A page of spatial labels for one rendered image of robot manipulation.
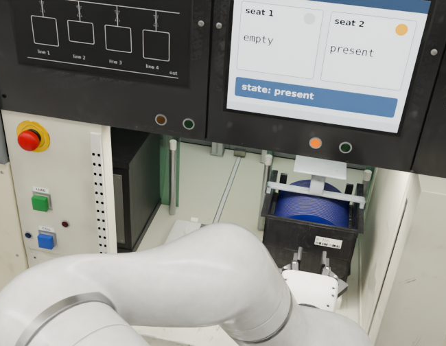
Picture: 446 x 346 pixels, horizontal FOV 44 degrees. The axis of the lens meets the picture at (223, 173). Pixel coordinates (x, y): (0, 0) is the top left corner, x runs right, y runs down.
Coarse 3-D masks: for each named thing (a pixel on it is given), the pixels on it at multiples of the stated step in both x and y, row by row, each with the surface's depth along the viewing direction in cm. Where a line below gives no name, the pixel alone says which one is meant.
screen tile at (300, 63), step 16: (240, 16) 84; (256, 16) 84; (272, 16) 83; (288, 16) 83; (320, 16) 82; (240, 32) 86; (272, 32) 84; (288, 32) 84; (304, 32) 84; (240, 48) 87; (256, 48) 86; (272, 48) 86; (304, 48) 85; (240, 64) 88; (256, 64) 88; (272, 64) 87; (288, 64) 87; (304, 64) 86
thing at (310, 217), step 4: (288, 216) 129; (292, 216) 129; (296, 216) 129; (300, 216) 128; (304, 216) 128; (308, 216) 128; (312, 216) 128; (316, 216) 128; (308, 220) 129; (312, 220) 128; (316, 220) 128; (320, 220) 128; (324, 220) 128; (328, 220) 127; (332, 224) 128
